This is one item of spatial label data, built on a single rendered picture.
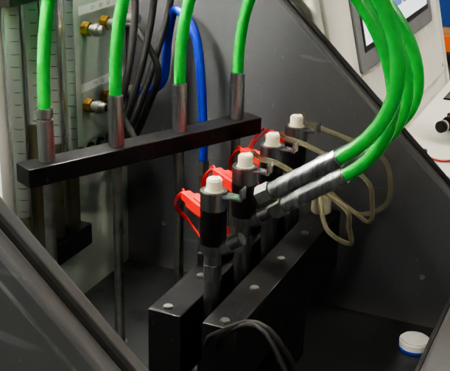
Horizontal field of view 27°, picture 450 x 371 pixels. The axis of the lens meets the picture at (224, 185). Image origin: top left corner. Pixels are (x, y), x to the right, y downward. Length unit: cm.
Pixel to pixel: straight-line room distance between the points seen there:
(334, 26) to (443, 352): 50
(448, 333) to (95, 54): 57
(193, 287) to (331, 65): 35
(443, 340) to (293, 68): 41
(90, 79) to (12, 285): 63
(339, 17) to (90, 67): 35
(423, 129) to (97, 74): 59
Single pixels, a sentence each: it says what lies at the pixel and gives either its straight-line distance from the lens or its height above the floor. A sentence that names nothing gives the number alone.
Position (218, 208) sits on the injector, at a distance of 92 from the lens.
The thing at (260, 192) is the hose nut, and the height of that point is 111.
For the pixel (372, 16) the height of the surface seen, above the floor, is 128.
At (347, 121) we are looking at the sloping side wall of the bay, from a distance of 119.
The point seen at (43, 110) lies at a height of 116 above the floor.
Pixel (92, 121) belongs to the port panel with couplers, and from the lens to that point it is 124.
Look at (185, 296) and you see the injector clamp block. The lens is 98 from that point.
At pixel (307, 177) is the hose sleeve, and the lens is 87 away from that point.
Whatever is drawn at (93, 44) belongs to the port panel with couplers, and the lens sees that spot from 122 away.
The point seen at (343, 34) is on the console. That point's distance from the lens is 131.
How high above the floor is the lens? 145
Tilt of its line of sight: 21 degrees down
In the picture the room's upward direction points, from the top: 1 degrees clockwise
